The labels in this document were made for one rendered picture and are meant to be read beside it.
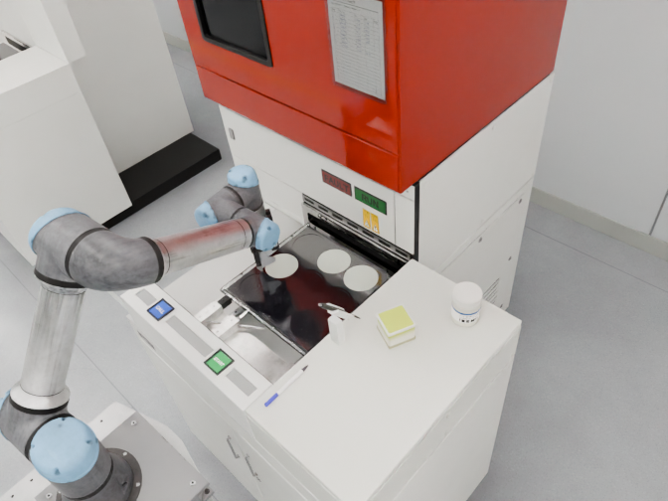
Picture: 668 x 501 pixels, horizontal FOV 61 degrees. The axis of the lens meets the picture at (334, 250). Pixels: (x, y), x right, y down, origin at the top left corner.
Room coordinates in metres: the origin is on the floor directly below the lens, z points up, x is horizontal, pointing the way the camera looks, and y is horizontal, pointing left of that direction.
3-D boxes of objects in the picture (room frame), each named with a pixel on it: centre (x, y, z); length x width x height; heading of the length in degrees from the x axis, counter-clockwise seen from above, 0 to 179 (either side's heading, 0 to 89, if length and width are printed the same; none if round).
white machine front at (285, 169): (1.41, 0.04, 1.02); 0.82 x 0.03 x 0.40; 41
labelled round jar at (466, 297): (0.87, -0.31, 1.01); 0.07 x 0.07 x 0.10
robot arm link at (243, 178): (1.18, 0.21, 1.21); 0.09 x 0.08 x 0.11; 138
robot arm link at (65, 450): (0.58, 0.60, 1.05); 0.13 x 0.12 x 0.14; 48
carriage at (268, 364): (0.93, 0.27, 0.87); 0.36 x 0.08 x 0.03; 41
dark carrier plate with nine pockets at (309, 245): (1.11, 0.09, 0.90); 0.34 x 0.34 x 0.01; 41
